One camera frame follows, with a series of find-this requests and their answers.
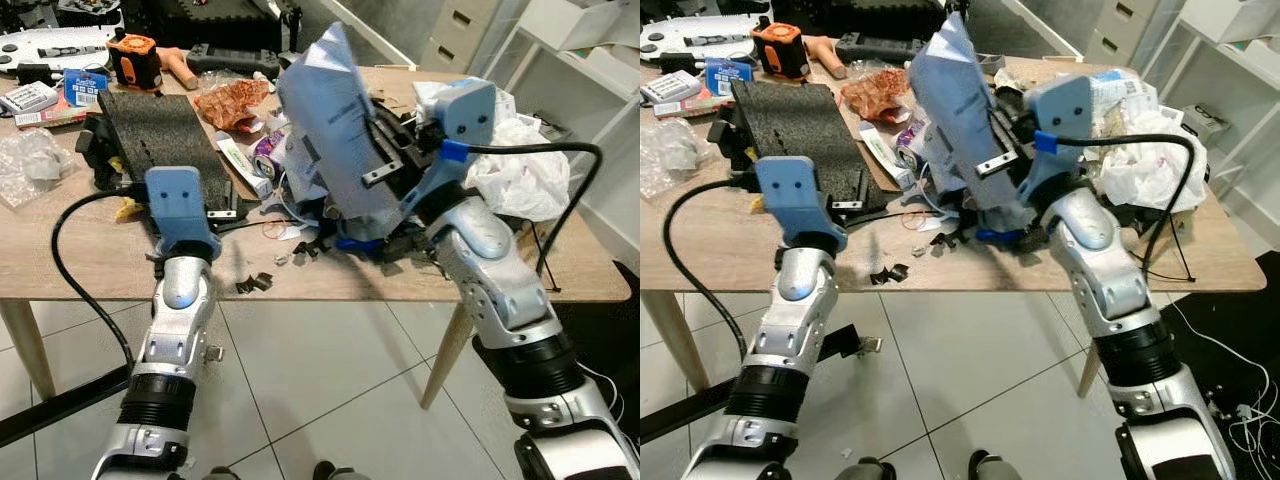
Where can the grey drawer cabinet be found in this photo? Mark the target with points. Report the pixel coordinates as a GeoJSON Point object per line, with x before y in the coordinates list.
{"type": "Point", "coordinates": [1120, 30]}
{"type": "Point", "coordinates": [460, 35]}

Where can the white shelf unit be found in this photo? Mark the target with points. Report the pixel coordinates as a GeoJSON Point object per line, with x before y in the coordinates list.
{"type": "Point", "coordinates": [575, 25]}
{"type": "Point", "coordinates": [1230, 20]}

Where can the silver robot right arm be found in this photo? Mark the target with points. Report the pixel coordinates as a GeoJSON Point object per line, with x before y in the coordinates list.
{"type": "Point", "coordinates": [490, 270]}
{"type": "Point", "coordinates": [1100, 260]}

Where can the purple drink can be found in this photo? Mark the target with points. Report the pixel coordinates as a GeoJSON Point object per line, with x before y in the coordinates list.
{"type": "Point", "coordinates": [270, 155]}
{"type": "Point", "coordinates": [914, 143]}

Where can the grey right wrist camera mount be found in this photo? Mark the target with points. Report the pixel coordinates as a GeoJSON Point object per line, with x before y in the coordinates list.
{"type": "Point", "coordinates": [1060, 110]}
{"type": "Point", "coordinates": [465, 115]}

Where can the robot right leg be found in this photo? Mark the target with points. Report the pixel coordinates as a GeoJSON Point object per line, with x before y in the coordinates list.
{"type": "Point", "coordinates": [995, 468]}
{"type": "Point", "coordinates": [335, 472]}

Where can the blue card pack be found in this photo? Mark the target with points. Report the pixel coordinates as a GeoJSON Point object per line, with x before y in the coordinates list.
{"type": "Point", "coordinates": [727, 77]}
{"type": "Point", "coordinates": [86, 88]}

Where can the black plastic controller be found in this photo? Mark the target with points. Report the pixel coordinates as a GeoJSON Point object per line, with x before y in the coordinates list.
{"type": "Point", "coordinates": [880, 48]}
{"type": "Point", "coordinates": [230, 62]}

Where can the light wooden table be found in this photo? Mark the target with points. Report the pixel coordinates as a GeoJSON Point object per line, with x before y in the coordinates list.
{"type": "Point", "coordinates": [60, 260]}
{"type": "Point", "coordinates": [700, 255]}

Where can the black metal cart frame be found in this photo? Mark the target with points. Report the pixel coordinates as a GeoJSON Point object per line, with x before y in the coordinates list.
{"type": "Point", "coordinates": [60, 405]}
{"type": "Point", "coordinates": [690, 410]}

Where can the orange crumpled wrapper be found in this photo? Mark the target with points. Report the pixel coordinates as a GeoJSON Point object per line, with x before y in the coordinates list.
{"type": "Point", "coordinates": [875, 95]}
{"type": "Point", "coordinates": [230, 105]}

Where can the clear crumpled plastic bag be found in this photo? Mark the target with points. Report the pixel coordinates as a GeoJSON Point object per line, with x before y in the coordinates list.
{"type": "Point", "coordinates": [30, 165]}
{"type": "Point", "coordinates": [670, 155]}

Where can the black ribbed foam pad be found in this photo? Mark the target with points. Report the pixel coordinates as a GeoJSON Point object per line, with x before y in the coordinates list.
{"type": "Point", "coordinates": [150, 130]}
{"type": "Point", "coordinates": [790, 125]}

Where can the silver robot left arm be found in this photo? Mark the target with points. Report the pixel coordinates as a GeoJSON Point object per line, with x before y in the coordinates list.
{"type": "Point", "coordinates": [175, 340]}
{"type": "Point", "coordinates": [800, 340]}

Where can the pink flat box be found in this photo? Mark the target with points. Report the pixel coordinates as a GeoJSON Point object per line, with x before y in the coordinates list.
{"type": "Point", "coordinates": [695, 106]}
{"type": "Point", "coordinates": [55, 117]}

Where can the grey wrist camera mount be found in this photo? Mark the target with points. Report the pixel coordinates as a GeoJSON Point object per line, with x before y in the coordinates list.
{"type": "Point", "coordinates": [795, 195]}
{"type": "Point", "coordinates": [180, 205]}
{"type": "Point", "coordinates": [1060, 110]}
{"type": "Point", "coordinates": [465, 115]}

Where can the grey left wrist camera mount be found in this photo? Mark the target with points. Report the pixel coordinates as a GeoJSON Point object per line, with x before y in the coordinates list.
{"type": "Point", "coordinates": [180, 205]}
{"type": "Point", "coordinates": [795, 195]}

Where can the white plastic bag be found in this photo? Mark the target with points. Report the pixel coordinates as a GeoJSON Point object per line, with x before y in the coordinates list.
{"type": "Point", "coordinates": [520, 185]}
{"type": "Point", "coordinates": [1140, 170]}

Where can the black plastic clip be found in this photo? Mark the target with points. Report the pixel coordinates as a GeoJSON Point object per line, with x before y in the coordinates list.
{"type": "Point", "coordinates": [724, 140]}
{"type": "Point", "coordinates": [95, 150]}

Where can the orange and black tool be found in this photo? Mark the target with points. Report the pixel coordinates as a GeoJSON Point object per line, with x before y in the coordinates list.
{"type": "Point", "coordinates": [135, 60]}
{"type": "Point", "coordinates": [780, 50]}

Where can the grey moulded pulp tray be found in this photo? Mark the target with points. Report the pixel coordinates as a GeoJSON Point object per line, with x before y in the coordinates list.
{"type": "Point", "coordinates": [955, 100]}
{"type": "Point", "coordinates": [330, 110]}

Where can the blue plastic piece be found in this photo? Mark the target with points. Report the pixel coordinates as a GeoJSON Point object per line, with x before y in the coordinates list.
{"type": "Point", "coordinates": [360, 243]}
{"type": "Point", "coordinates": [992, 236]}

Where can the robot left leg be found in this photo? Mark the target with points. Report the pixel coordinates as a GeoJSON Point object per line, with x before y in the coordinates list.
{"type": "Point", "coordinates": [865, 470]}
{"type": "Point", "coordinates": [222, 474]}

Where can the robot leg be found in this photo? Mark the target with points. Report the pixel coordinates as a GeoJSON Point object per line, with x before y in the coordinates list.
{"type": "Point", "coordinates": [222, 474]}
{"type": "Point", "coordinates": [995, 468]}
{"type": "Point", "coordinates": [335, 472]}
{"type": "Point", "coordinates": [865, 470]}

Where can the small black scrap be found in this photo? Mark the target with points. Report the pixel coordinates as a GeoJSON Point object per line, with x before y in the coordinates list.
{"type": "Point", "coordinates": [888, 274]}
{"type": "Point", "coordinates": [254, 283]}

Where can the black floor mat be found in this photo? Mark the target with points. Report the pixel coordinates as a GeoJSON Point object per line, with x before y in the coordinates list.
{"type": "Point", "coordinates": [615, 330]}
{"type": "Point", "coordinates": [1230, 350]}

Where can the white plastic panel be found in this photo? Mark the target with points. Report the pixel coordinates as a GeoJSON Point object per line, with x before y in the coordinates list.
{"type": "Point", "coordinates": [50, 45]}
{"type": "Point", "coordinates": [700, 38]}

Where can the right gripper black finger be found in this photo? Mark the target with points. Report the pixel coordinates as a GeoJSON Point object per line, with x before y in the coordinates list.
{"type": "Point", "coordinates": [385, 172]}
{"type": "Point", "coordinates": [997, 164]}

